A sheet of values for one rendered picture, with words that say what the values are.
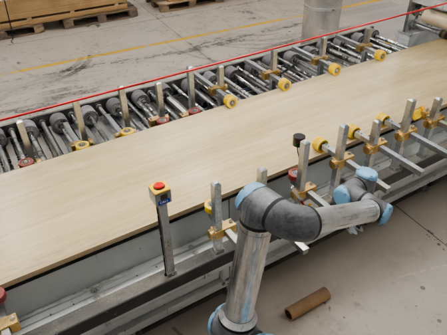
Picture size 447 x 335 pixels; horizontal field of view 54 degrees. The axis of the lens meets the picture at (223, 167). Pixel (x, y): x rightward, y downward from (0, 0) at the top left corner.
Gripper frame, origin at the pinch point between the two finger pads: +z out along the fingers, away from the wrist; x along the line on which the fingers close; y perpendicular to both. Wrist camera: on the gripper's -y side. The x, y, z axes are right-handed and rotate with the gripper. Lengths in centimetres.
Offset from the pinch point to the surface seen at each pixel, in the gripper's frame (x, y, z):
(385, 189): 23.5, -3.3, -12.8
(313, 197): -1.4, -25.5, -3.3
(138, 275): -92, -47, 21
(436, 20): 226, -133, -22
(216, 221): -55, -31, -9
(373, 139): 44, -32, -19
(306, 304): -3, -18, 75
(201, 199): -52, -51, -7
